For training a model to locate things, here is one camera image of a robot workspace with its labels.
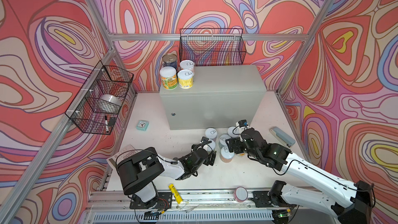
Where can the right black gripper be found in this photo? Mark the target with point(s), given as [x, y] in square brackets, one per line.
[237, 141]

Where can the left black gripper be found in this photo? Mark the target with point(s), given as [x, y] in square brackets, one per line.
[208, 159]

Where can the green label can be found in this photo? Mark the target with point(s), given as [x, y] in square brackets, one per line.
[210, 144]

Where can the yellow label can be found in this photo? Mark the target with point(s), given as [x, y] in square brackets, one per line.
[185, 78]
[241, 154]

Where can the green yellow peach can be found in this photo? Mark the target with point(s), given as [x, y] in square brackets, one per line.
[168, 76]

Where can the pink label can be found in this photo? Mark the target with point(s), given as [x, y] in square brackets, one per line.
[187, 65]

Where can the dark blue tin can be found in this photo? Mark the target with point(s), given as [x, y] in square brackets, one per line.
[170, 60]

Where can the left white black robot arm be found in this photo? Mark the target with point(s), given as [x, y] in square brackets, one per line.
[138, 168]

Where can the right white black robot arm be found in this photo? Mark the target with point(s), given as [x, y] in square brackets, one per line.
[344, 200]

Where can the back right white lid can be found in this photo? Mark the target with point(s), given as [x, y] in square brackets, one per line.
[233, 132]

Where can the white lid can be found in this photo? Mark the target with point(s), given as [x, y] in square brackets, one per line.
[233, 132]
[223, 140]

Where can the center white lid can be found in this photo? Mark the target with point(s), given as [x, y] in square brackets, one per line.
[223, 140]

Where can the back left pink can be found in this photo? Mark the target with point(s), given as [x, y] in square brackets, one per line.
[211, 134]

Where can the yellow glue tube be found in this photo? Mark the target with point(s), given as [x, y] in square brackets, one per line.
[175, 193]

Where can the pink tape roll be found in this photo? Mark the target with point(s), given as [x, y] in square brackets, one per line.
[240, 194]

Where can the grey metal cabinet box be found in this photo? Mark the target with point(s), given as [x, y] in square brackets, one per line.
[219, 98]

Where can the grey stapler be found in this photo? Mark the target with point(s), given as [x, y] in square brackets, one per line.
[282, 136]

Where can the pink calculator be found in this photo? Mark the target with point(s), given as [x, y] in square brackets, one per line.
[124, 153]

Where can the silver tape roll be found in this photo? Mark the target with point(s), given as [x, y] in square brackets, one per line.
[110, 103]

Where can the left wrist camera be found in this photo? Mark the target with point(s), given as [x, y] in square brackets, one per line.
[204, 140]

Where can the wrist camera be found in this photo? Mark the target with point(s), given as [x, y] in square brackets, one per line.
[242, 123]
[204, 140]

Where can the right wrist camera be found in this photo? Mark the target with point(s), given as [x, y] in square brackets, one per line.
[242, 123]

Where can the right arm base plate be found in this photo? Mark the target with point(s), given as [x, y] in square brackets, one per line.
[262, 199]

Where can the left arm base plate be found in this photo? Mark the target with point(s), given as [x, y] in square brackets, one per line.
[162, 202]

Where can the back black wire basket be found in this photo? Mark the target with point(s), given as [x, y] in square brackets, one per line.
[212, 46]

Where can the black wire basket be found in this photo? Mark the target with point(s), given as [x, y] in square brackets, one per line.
[97, 107]
[212, 46]

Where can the left black wire basket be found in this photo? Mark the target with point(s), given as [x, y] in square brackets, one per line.
[97, 107]

